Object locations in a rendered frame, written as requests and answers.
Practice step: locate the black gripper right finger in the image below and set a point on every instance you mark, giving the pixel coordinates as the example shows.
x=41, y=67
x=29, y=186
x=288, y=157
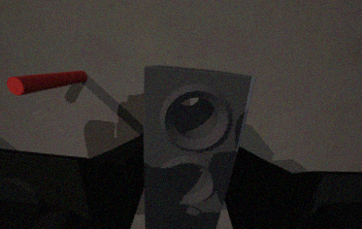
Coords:
x=262, y=195

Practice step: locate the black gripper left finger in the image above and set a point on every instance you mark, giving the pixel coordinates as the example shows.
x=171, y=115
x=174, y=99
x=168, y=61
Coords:
x=104, y=190

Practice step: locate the grey plate with round hole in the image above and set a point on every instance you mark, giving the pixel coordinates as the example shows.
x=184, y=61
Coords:
x=190, y=151

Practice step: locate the red peg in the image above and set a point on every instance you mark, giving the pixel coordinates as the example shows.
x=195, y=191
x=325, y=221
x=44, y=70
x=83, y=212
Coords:
x=34, y=83

